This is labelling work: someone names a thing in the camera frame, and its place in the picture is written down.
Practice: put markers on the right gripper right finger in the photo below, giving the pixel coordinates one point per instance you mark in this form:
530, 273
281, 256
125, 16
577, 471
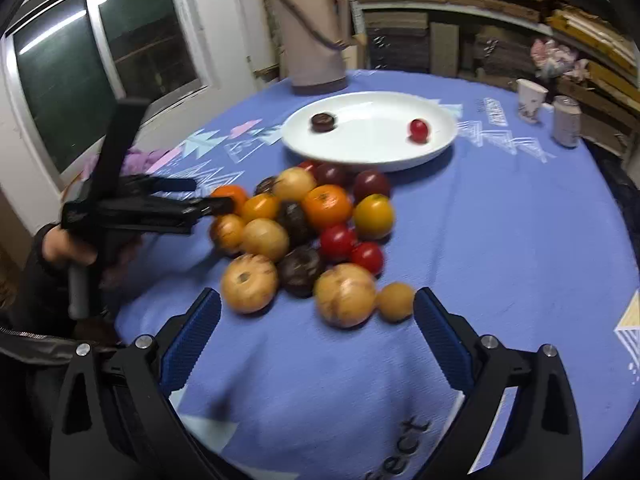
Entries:
542, 438

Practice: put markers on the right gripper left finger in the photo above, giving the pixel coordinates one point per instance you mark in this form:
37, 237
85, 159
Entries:
114, 418

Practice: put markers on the dark purple plum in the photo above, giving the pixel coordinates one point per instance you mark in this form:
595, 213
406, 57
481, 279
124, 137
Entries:
370, 182
330, 174

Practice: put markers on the white oval plate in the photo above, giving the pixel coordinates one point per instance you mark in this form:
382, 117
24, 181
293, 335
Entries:
371, 131

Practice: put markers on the blue patterned tablecloth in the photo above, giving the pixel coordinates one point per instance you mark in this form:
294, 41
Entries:
517, 234

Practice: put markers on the pale tan fruit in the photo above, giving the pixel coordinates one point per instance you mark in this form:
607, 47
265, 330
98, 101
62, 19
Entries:
293, 184

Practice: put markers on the red tomato near plate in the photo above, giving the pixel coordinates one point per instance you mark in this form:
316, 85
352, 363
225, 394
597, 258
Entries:
309, 165

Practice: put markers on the small tan longan fruit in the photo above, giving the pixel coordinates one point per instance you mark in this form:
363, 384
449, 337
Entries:
395, 302

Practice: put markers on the shelf with stacked boards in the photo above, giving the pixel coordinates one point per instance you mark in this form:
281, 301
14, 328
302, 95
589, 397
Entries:
489, 41

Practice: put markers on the dark water chestnut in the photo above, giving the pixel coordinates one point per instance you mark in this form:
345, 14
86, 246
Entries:
322, 122

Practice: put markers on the pink crumpled cloth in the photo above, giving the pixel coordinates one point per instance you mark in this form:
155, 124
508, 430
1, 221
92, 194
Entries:
553, 60

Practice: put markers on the small orange tangerine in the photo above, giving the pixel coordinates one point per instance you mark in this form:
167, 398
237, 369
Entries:
235, 192

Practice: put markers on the yellow orange citrus fruit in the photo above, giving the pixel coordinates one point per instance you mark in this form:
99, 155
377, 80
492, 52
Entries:
374, 217

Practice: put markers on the large dark mangosteen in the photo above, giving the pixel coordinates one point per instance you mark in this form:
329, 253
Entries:
299, 270

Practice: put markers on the large tan passion fruit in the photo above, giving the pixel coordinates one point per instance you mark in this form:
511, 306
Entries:
345, 295

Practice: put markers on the red cherry tomato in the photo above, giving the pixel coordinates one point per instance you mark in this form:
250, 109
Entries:
419, 131

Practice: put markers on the tan speckled fruit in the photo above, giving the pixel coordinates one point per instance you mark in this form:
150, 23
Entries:
226, 233

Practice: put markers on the purple cloth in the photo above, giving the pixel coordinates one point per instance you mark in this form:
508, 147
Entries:
135, 162

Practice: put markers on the tan round fruit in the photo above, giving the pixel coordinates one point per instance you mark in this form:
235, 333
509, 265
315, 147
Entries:
249, 284

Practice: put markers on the grey drink can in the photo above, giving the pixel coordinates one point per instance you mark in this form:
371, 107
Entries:
566, 121

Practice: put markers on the beige thermos jug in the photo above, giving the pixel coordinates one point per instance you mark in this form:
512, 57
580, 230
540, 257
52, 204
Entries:
314, 34

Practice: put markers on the window with metal frame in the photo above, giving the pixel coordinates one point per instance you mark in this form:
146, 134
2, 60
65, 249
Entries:
68, 62

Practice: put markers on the person's left hand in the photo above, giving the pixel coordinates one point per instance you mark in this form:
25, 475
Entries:
59, 248

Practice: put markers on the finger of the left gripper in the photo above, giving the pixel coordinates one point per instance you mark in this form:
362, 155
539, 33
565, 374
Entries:
191, 209
148, 184

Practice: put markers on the large orange tangerine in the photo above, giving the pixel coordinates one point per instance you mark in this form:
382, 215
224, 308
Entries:
327, 205

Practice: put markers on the white paper cup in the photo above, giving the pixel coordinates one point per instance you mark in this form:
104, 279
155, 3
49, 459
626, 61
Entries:
531, 96

